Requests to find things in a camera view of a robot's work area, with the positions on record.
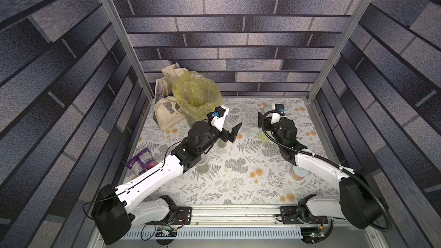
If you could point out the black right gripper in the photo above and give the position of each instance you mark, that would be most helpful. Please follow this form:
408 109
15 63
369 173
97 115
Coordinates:
263 120

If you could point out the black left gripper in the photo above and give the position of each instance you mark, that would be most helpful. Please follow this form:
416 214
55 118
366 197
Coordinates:
225 136

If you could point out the light green jar lid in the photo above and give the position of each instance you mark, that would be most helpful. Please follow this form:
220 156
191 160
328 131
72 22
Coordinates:
263 138

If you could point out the clear ribbed glass jar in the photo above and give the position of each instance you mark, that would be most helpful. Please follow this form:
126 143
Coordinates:
262 112

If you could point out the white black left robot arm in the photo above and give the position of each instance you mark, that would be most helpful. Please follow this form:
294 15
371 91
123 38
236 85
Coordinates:
116 210

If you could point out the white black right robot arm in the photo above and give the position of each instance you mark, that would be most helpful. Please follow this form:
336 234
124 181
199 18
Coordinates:
360 201

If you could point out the clear jar near left arm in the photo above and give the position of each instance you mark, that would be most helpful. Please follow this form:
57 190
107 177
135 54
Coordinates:
203 166

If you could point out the grey mesh trash bin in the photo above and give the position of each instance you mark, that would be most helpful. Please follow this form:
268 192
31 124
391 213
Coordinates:
193 119

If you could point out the purple plastic package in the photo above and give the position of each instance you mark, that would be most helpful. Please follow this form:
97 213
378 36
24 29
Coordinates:
141 162

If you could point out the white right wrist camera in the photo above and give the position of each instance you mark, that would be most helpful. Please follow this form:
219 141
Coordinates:
278 113

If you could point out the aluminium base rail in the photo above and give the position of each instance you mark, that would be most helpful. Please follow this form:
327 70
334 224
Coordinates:
233 223

